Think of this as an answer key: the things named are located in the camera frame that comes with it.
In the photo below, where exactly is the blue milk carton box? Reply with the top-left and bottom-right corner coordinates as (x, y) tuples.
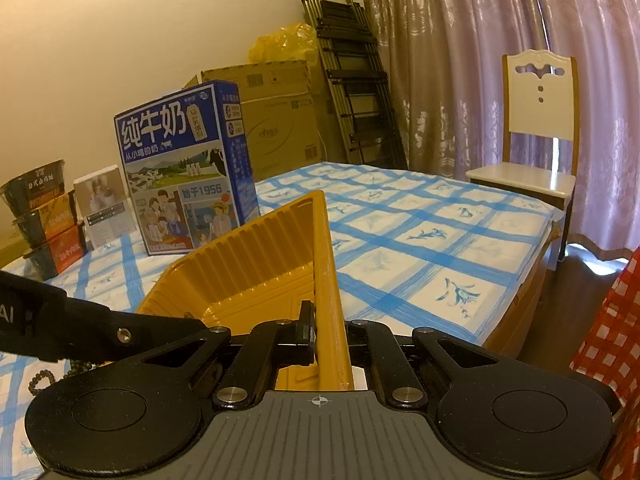
(114, 80), (261, 257)

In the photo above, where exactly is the red-label instant noodle bowl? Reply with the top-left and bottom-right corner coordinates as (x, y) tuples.
(24, 220), (87, 278)

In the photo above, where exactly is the cardboard box with barcode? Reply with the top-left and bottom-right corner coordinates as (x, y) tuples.
(200, 59), (326, 98)

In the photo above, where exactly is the white wooden chair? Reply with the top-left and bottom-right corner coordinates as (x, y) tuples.
(466, 50), (580, 261)

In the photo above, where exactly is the wooden table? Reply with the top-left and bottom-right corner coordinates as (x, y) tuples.
(482, 225), (557, 361)

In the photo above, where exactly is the printed cardboard box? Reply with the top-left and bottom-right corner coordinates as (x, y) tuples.
(239, 92), (333, 181)

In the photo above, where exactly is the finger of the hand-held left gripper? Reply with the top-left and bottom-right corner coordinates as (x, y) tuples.
(52, 296), (212, 365)

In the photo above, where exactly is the brown wooden bead necklace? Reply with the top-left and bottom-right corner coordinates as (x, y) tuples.
(27, 357), (103, 397)

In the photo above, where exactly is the yellow plastic bag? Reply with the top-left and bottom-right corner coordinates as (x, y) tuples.
(249, 22), (318, 66)

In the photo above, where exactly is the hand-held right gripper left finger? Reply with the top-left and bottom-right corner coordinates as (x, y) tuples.
(116, 300), (321, 408)

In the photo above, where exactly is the red checked cloth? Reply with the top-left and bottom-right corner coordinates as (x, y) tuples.
(570, 245), (640, 480)

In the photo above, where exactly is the small white product box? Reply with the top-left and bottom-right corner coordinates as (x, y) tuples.
(73, 165), (137, 250)

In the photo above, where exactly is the black instant noodle bowl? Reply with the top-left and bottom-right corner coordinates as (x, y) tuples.
(0, 159), (68, 211)

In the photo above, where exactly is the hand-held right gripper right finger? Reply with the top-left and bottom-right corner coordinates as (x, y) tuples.
(347, 320), (507, 408)

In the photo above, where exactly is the black folding step ladder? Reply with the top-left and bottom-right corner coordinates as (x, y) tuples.
(302, 0), (408, 168)

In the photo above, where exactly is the pink patterned curtain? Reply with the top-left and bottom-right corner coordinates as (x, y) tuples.
(357, 0), (640, 261)

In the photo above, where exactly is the yellow plastic tray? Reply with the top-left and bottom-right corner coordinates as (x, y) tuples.
(136, 190), (355, 393)

